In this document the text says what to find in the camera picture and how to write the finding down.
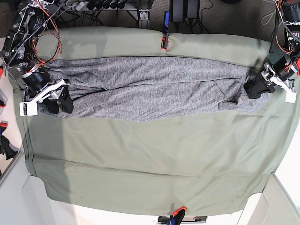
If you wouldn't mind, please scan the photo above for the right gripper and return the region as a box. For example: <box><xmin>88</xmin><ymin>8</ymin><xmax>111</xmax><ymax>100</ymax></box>
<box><xmin>22</xmin><ymin>71</ymin><xmax>74</xmax><ymax>114</ymax></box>

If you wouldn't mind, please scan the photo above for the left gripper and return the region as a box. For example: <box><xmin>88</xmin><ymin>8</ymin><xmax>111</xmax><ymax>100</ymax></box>
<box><xmin>244</xmin><ymin>56</ymin><xmax>299</xmax><ymax>99</ymax></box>

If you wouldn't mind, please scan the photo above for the grey heathered T-shirt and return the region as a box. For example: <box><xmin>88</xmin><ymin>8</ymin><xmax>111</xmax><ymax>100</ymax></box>
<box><xmin>47</xmin><ymin>57</ymin><xmax>269</xmax><ymax>122</ymax></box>

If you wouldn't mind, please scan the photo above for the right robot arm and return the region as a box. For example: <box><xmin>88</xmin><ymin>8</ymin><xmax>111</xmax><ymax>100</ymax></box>
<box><xmin>0</xmin><ymin>0</ymin><xmax>74</xmax><ymax>116</ymax></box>

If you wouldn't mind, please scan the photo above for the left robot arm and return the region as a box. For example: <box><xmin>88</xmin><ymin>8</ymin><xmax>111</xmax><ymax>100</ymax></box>
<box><xmin>244</xmin><ymin>0</ymin><xmax>300</xmax><ymax>103</ymax></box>

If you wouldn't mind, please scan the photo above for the black tools pile left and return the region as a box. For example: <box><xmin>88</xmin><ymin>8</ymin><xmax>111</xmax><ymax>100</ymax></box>
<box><xmin>0</xmin><ymin>122</ymin><xmax>18</xmax><ymax>160</ymax></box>

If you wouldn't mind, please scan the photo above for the green table cloth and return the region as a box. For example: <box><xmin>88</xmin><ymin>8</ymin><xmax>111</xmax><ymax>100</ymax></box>
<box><xmin>16</xmin><ymin>27</ymin><xmax>300</xmax><ymax>216</ymax></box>

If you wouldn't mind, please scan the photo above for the white power strip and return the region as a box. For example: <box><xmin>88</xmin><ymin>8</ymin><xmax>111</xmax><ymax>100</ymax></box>
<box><xmin>65</xmin><ymin>0</ymin><xmax>88</xmax><ymax>12</ymax></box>

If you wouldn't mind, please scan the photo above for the orange black clamp top centre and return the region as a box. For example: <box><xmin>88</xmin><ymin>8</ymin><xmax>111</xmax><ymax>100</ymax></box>
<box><xmin>161</xmin><ymin>11</ymin><xmax>170</xmax><ymax>51</ymax></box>

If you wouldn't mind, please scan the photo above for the orange black clamp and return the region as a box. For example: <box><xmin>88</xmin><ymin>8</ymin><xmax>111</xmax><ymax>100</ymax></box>
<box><xmin>161</xmin><ymin>11</ymin><xmax>170</xmax><ymax>51</ymax></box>
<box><xmin>167</xmin><ymin>206</ymin><xmax>187</xmax><ymax>225</ymax></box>

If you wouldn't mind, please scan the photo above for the black power adapter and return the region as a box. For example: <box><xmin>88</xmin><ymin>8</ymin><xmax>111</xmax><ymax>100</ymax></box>
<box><xmin>170</xmin><ymin>0</ymin><xmax>184</xmax><ymax>23</ymax></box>

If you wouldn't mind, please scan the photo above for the orange black clamp bottom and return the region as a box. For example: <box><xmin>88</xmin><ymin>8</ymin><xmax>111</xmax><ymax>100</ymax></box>
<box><xmin>167</xmin><ymin>206</ymin><xmax>187</xmax><ymax>225</ymax></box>

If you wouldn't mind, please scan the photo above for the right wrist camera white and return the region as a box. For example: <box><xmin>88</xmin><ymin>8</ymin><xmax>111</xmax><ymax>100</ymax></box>
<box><xmin>19</xmin><ymin>101</ymin><xmax>38</xmax><ymax>116</ymax></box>

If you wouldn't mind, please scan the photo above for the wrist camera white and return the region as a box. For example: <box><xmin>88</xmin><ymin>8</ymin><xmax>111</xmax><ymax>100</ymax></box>
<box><xmin>285</xmin><ymin>91</ymin><xmax>297</xmax><ymax>104</ymax></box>
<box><xmin>19</xmin><ymin>101</ymin><xmax>38</xmax><ymax>116</ymax></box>

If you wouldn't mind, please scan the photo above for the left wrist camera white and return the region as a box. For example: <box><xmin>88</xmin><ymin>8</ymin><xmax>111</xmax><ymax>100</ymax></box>
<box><xmin>285</xmin><ymin>91</ymin><xmax>297</xmax><ymax>104</ymax></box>

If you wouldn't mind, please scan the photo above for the aluminium frame bracket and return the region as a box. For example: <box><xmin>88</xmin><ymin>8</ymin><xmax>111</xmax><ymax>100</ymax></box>
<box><xmin>138</xmin><ymin>9</ymin><xmax>150</xmax><ymax>29</ymax></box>

